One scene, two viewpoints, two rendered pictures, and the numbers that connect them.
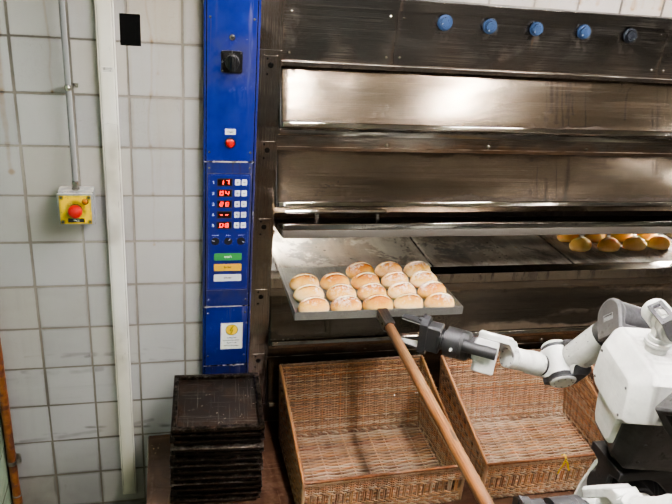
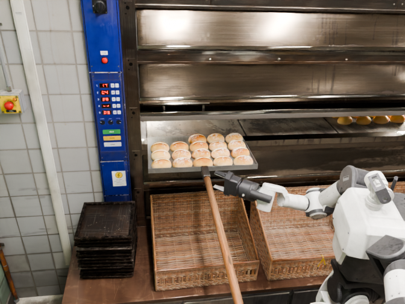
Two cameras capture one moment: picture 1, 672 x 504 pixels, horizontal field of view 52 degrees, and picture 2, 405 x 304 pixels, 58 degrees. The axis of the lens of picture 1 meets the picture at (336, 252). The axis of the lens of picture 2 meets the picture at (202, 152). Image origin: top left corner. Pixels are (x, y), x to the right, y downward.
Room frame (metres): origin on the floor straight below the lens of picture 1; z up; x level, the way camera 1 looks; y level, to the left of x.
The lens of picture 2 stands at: (0.38, -0.28, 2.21)
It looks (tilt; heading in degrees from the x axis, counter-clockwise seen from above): 31 degrees down; 5
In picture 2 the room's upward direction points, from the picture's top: 3 degrees clockwise
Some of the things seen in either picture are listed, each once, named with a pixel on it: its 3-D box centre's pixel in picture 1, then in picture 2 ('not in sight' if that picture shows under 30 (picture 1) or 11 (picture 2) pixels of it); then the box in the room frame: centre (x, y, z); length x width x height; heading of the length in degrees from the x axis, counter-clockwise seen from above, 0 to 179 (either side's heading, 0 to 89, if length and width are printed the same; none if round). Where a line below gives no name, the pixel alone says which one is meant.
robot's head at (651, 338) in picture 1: (661, 324); (377, 189); (1.46, -0.79, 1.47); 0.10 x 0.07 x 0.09; 1
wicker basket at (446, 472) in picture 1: (366, 429); (200, 236); (1.92, -0.16, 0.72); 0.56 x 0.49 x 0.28; 106
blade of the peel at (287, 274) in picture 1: (366, 286); (199, 149); (2.07, -0.11, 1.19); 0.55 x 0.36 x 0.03; 105
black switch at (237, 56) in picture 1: (232, 54); (99, 0); (2.00, 0.34, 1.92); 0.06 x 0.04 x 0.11; 105
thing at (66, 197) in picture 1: (77, 205); (11, 101); (1.90, 0.78, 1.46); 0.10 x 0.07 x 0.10; 105
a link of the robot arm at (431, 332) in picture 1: (439, 339); (237, 187); (1.77, -0.33, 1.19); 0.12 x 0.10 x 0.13; 70
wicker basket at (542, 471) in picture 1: (528, 417); (303, 228); (2.07, -0.75, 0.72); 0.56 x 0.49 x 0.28; 105
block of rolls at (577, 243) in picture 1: (587, 218); (352, 102); (2.90, -1.10, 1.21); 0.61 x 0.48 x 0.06; 15
